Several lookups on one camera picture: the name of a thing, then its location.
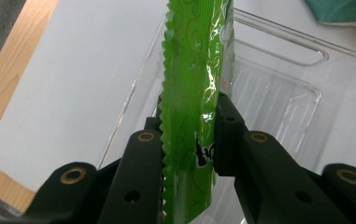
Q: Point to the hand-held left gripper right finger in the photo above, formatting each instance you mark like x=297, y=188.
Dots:
x=259, y=174

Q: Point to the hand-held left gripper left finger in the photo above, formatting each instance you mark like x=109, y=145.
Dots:
x=138, y=174

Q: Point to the clear plastic container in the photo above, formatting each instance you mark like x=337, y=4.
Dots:
x=275, y=93

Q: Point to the green snack packet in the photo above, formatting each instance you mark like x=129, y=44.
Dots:
x=191, y=77

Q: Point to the white tote bag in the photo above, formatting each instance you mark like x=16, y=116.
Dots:
x=337, y=11

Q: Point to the white table mat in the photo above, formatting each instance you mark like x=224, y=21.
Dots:
x=82, y=77

